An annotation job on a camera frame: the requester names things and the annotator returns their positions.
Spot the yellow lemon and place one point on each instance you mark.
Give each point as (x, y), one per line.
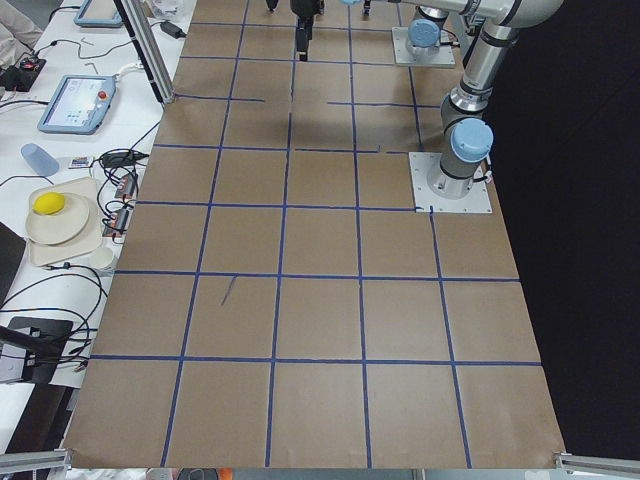
(49, 203)

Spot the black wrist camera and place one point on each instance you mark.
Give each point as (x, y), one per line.
(272, 5)

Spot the blue plastic cup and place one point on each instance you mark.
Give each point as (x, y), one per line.
(39, 160)

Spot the brown paper table cover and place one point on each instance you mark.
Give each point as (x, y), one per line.
(279, 301)

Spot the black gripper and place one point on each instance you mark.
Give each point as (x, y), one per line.
(304, 8)

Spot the blue teach pendant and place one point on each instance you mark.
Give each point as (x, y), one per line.
(98, 14)
(79, 105)

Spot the beige plate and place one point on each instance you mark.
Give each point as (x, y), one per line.
(60, 227)

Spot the aluminium frame post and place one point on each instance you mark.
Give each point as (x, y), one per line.
(140, 32)

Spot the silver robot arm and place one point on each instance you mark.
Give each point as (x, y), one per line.
(468, 138)
(424, 36)

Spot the black power adapter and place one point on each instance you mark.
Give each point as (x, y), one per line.
(172, 30)

